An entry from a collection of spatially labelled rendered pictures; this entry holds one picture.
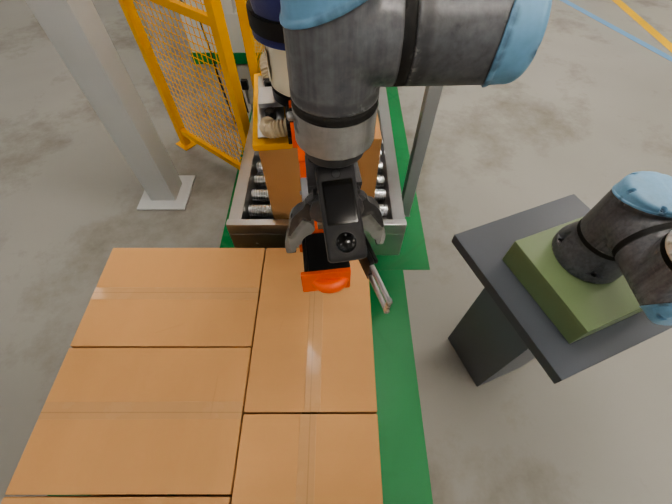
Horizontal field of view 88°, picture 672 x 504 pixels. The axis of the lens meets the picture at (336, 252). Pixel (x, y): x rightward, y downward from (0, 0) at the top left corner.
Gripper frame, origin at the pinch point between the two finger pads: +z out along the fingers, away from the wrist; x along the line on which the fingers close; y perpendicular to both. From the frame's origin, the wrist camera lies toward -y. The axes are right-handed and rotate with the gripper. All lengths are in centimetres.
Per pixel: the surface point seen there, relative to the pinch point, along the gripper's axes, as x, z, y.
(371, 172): -20, 40, 59
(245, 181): 29, 61, 83
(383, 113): -40, 61, 124
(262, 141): 13.3, 11.3, 43.4
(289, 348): 14, 66, 9
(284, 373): 16, 66, 1
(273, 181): 15, 43, 62
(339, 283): 0.2, -0.6, -6.1
